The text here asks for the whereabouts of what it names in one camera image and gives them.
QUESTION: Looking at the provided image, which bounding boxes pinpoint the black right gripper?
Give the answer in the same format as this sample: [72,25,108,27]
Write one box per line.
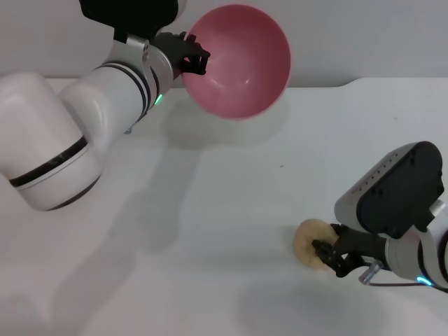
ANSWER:
[311,225,389,278]

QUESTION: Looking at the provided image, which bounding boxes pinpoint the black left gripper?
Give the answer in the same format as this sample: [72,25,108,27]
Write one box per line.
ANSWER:
[151,31,211,76]

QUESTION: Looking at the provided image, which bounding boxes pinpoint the round tan egg yolk pastry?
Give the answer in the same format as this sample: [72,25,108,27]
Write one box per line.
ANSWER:
[293,218,340,271]

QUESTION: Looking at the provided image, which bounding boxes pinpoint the pink plastic bowl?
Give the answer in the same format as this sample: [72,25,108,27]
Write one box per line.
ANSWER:
[182,3,293,122]

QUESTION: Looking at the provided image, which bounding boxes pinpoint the right arm cable with plug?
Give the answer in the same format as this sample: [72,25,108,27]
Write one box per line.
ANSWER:
[358,260,448,292]

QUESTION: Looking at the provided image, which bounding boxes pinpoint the arm cable with plug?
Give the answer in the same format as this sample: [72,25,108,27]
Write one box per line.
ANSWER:
[123,114,148,136]
[358,260,448,292]

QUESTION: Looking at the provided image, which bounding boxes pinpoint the left arm cable with plug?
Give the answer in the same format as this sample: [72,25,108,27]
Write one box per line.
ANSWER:
[123,114,148,136]

